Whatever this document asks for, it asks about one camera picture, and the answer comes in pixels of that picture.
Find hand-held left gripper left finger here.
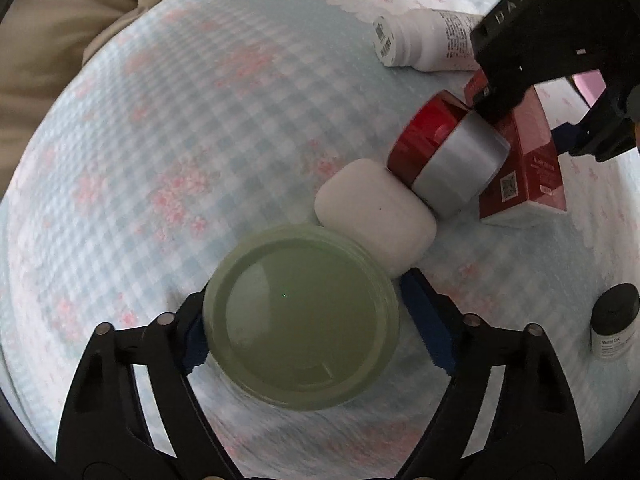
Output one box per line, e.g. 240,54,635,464
55,290,242,480

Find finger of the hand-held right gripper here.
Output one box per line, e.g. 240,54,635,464
552,82,640,162
472,67,537,127

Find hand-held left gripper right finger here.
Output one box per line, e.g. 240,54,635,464
399,268,587,480

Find red lidded silver jar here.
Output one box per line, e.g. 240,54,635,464
387,89,512,219

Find green lidded jar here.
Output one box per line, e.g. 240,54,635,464
202,224,401,412

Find pink object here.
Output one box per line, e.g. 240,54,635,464
574,71,607,107

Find red carton box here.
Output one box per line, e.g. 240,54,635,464
462,71,569,226

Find white pill bottle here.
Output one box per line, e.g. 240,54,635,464
372,8,484,72

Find white rounded case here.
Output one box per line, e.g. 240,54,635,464
313,158,437,279

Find small black capped bottle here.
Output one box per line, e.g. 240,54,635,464
589,283,640,362

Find blue checked floral cloth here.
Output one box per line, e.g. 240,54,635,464
0,0,640,467

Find beige fabric cushion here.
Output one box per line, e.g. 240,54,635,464
0,0,247,196

